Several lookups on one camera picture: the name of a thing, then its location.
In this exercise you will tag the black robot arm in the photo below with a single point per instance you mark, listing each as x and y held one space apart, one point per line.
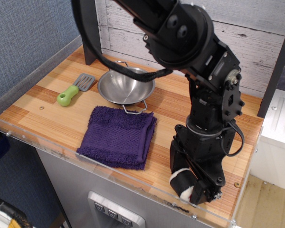
181 37

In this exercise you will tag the yellow object at corner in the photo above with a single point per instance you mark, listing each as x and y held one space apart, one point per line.
14 224

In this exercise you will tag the dark grey post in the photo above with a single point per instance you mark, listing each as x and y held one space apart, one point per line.
86 20
273 82

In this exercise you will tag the stainless steel bowl with handles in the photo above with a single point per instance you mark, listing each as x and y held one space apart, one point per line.
124 91

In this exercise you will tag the white aluminium side unit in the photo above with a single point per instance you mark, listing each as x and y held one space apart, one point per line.
268 163

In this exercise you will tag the black and white sushi roll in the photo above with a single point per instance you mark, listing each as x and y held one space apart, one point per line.
182 182

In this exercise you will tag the dark grey left post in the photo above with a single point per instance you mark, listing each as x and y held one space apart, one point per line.
86 20

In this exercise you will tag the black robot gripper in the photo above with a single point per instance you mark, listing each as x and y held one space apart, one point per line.
202 156

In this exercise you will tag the dark grey right post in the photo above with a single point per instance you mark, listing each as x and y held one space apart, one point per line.
273 82

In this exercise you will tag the clear acrylic edge guard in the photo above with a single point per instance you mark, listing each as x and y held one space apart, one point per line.
30 113

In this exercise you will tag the green handled grey spatula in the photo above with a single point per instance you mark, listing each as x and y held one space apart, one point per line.
83 83

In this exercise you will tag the silver cabinet with buttons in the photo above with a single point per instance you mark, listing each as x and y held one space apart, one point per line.
95 196

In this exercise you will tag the purple folded towel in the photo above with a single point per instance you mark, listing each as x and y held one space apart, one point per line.
118 139

